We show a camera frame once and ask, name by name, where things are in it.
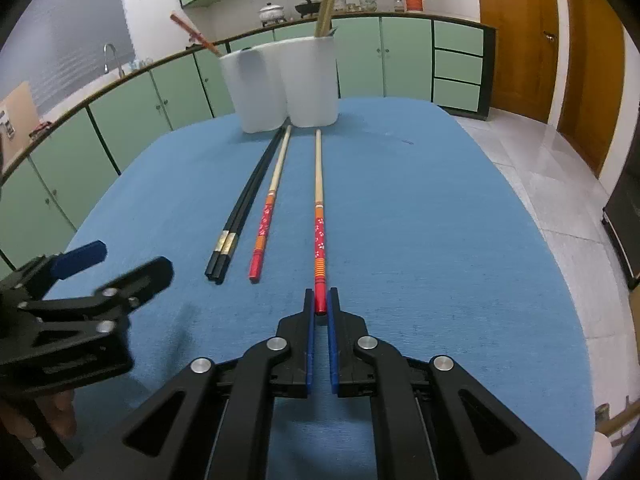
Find red striped wooden chopstick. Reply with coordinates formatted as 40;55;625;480
174;11;222;55
169;12;219;57

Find cardboard box with white device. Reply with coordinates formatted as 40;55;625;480
0;81;41;161

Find plain wooden door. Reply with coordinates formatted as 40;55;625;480
557;0;626;176

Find person's left hand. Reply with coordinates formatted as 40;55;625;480
0;391;78;441

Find black glass-door cabinet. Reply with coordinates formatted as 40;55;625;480
602;160;640;291

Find steel kitchen faucet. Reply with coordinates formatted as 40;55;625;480
103;42;126;79

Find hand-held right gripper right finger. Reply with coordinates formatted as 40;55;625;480
327;286;583;480

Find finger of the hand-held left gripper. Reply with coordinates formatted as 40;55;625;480
0;241;108;306
15;256;175;348

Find grey window blind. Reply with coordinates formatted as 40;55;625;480
0;0;136;113

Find blue table mat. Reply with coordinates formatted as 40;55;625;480
42;97;598;480

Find white plastic utensil holder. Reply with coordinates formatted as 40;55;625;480
219;35;340;134

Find wooden door with handle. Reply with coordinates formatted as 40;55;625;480
474;0;560;123

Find red floral wooden chopstick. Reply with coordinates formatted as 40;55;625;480
248;125;293;282
315;129;327;317

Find white cooking pot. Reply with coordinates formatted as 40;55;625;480
258;2;287;26

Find black chopstick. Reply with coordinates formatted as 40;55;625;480
214;129;287;285
204;129;283;278

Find green base cabinets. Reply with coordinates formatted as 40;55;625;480
0;12;496;271

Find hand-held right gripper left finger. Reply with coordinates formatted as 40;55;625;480
102;288;317;480

